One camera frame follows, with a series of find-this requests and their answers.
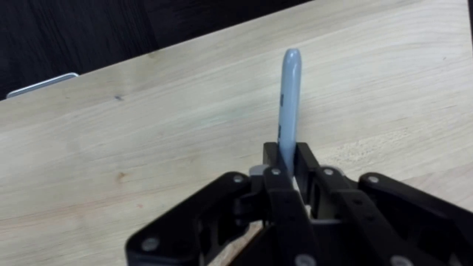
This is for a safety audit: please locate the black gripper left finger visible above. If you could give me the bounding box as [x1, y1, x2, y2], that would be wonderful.
[263, 142, 318, 266]

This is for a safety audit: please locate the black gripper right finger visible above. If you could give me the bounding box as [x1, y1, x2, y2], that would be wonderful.
[294, 144, 429, 266]

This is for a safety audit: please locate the black and grey marker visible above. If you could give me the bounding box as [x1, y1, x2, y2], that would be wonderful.
[278, 49, 301, 175]

